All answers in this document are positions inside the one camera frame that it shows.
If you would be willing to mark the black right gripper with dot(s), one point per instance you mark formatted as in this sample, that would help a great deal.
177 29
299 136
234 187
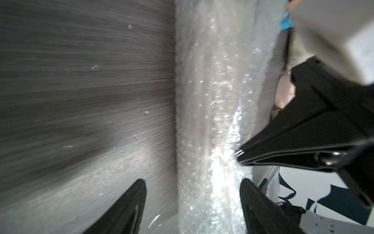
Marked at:
327 127

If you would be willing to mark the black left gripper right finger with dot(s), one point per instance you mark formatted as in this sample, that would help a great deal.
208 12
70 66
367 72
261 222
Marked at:
261 215

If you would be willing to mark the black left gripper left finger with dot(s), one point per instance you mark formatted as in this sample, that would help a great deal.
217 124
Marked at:
124 216

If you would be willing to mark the clear bubble wrap sheet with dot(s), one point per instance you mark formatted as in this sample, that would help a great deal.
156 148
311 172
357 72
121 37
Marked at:
222 53

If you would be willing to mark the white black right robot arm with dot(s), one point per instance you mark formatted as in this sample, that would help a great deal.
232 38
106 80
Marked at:
312 223

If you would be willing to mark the pink round timer clock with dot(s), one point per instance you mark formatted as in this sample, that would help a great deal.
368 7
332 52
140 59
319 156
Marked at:
285 92

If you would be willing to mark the white plush teddy bear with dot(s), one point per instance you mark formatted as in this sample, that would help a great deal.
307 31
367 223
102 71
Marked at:
297 52

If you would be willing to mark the blue tape dispenser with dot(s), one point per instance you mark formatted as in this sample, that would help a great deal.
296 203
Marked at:
286 22

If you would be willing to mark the aluminium frame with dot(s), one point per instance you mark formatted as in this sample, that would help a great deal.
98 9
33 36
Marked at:
262 175

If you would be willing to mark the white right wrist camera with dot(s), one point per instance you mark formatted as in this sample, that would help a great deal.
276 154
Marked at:
340 33

